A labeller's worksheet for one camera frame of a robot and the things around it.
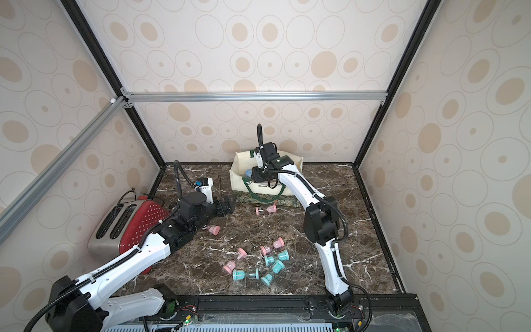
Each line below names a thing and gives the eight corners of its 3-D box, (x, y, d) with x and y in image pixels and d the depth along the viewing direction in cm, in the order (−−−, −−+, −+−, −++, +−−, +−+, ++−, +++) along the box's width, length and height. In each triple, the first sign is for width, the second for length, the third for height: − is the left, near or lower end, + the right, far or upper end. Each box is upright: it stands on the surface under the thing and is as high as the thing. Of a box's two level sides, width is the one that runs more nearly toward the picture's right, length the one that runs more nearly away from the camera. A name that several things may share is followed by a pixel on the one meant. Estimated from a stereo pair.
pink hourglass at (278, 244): (262, 256, 88) (262, 253, 85) (259, 249, 90) (259, 246, 87) (285, 246, 91) (285, 243, 88) (281, 239, 93) (282, 236, 90)
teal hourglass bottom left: (233, 281, 81) (232, 278, 78) (234, 272, 84) (232, 269, 81) (259, 279, 82) (258, 277, 79) (258, 270, 84) (258, 267, 81)
